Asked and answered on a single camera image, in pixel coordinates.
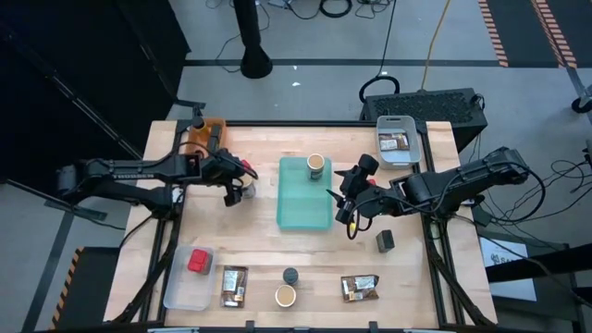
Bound black partition foot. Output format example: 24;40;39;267
0;178;108;222

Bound brown spice packet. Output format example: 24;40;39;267
340;274;380;303
219;265;250;309
377;132;412;153

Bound clear plastic bin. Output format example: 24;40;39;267
162;244;217;312

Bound black metal beam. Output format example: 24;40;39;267
484;242;592;284

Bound tan lid glass spice jar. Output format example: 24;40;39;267
305;152;327;181
240;175;257;200

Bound black coiled floor cable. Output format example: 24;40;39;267
318;0;353;19

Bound grey plastic bin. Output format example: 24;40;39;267
375;115;423;170

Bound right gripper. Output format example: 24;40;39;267
326;154;395;225

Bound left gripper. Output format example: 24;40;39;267
201;148;247;208

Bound black computer case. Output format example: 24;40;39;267
359;87;489;152

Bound paper cup front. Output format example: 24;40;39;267
274;284;298;309

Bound black partition curtain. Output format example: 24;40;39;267
0;0;191;207

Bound black table frame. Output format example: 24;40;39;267
108;104;499;330

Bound black platform hazard stripes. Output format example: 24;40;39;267
49;246;121;331

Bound white printed sign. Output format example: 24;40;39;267
478;235;540;302

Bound black hanging cable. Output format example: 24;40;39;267
358;0;401;105

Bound black mat orange stripes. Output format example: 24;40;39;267
477;0;592;69

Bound yellow cable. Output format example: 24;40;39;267
419;0;452;92

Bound black caster wheel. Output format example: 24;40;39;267
571;94;592;115

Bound orange plastic bin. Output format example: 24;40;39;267
184;117;228;161

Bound black floor stand pole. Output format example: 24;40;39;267
232;0;274;80

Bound black cable bundle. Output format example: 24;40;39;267
462;131;592;232

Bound black power adapter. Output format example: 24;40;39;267
471;205;497;228

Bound teal plastic bin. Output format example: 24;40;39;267
276;155;334;231

